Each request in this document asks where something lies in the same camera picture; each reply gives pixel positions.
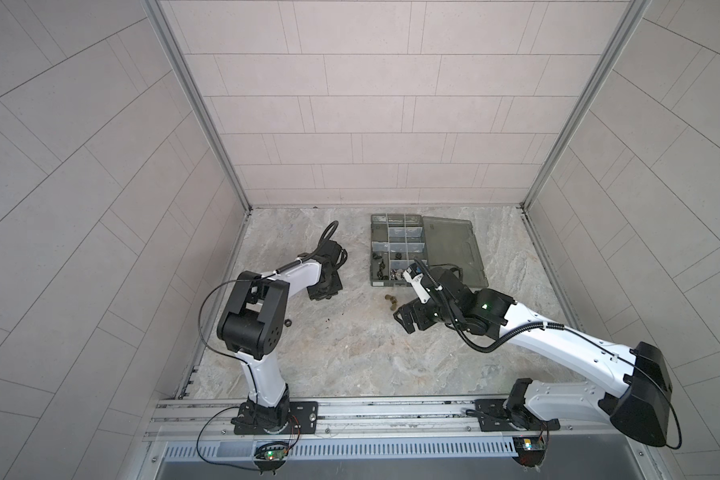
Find brass wing nuts pair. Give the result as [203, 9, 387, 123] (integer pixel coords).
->
[384, 294, 398, 311]

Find controller board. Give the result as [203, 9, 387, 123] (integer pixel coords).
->
[512, 436, 547, 468]
[253, 441, 290, 473]

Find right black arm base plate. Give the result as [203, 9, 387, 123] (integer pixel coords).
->
[463, 399, 561, 432]

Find left black cable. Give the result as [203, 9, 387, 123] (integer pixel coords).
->
[269, 220, 341, 277]

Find right controller board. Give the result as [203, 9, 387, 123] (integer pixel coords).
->
[512, 436, 547, 468]

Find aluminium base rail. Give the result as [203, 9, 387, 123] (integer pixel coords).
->
[146, 392, 646, 442]

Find clear compartment organizer box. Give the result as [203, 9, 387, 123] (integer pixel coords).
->
[370, 213, 489, 289]

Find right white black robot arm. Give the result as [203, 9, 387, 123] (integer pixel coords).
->
[393, 261, 679, 447]

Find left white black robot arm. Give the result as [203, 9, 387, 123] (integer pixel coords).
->
[216, 240, 348, 431]

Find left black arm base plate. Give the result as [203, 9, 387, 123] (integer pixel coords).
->
[230, 400, 319, 435]

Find left controller board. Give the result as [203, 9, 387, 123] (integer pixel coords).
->
[253, 441, 290, 473]

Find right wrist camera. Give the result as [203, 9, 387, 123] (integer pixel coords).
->
[402, 263, 431, 304]

